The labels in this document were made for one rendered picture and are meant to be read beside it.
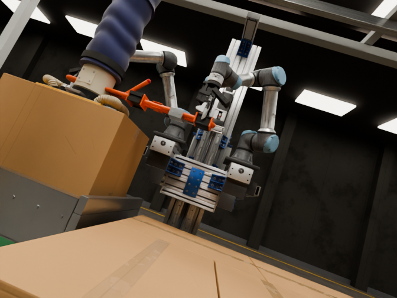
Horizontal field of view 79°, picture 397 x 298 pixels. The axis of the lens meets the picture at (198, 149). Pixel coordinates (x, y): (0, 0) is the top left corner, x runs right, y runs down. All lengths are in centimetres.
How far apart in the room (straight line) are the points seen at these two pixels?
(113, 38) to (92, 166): 66
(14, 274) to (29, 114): 88
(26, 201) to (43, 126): 35
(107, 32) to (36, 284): 117
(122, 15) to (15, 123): 71
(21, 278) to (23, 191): 57
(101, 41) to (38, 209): 82
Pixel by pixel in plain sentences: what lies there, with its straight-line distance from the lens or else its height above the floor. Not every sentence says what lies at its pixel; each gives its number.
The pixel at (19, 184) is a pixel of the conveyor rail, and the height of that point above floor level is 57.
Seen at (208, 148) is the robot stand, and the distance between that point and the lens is 171.
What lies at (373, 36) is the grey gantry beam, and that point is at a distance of 379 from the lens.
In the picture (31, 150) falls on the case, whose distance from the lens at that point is 119.
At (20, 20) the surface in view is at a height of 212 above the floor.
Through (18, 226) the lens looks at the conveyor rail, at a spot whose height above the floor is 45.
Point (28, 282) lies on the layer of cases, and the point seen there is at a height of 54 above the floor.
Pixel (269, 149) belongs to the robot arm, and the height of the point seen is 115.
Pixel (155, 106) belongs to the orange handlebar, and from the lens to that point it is 119.
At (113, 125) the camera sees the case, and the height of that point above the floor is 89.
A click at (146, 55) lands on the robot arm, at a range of 171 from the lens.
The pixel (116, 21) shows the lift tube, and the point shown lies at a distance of 142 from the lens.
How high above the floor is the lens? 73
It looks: 11 degrees up
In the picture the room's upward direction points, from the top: 20 degrees clockwise
